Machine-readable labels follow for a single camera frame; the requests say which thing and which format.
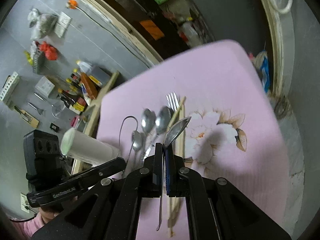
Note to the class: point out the white wall socket panel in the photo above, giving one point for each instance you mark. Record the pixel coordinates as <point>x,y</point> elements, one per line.
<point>62,24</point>

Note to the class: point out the dark soy sauce bottle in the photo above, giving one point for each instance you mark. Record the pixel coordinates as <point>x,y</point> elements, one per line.
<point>76,101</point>

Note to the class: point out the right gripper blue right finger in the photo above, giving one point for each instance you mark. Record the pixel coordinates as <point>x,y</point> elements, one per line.
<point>177,184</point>

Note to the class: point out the wooden knife holder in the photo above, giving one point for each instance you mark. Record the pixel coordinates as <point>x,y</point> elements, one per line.
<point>32,121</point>

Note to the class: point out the orange sauce pouch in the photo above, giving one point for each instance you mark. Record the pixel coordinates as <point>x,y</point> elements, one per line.
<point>89,86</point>

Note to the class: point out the white wall box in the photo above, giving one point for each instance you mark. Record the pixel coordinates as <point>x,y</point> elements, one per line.
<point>44,86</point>

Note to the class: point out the grey wall spice rack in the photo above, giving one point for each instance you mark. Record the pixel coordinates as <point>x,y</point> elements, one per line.
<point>37,57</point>

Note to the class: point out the person's left hand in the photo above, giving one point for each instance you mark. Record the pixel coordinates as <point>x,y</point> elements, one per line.
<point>48,213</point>

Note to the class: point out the large dark vinegar jug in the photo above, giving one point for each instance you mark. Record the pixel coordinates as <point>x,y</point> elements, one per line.
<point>95,73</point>

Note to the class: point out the pink floral table cloth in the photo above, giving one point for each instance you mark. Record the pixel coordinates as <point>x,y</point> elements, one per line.
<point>238,164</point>

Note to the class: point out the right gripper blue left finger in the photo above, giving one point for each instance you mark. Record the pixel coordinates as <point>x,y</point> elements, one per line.
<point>152,181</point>

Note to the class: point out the grey cabinet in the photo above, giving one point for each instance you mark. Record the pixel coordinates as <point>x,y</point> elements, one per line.
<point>241,20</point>

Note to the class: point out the red plastic bag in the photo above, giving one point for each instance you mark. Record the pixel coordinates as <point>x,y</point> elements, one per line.
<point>49,51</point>

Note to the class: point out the white wall basket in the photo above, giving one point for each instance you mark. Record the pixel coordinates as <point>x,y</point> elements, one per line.
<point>9,87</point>

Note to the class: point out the clear bag of dried goods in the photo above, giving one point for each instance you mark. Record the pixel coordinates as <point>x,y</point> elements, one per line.
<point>41,24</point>

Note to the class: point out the hanging mesh strainer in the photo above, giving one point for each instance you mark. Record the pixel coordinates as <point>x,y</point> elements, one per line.
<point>57,110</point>

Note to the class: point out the steel fork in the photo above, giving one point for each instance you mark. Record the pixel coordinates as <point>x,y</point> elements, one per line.
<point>173,102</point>

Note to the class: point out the orange plug adapter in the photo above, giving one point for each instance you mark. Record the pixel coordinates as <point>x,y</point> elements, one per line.
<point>72,4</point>

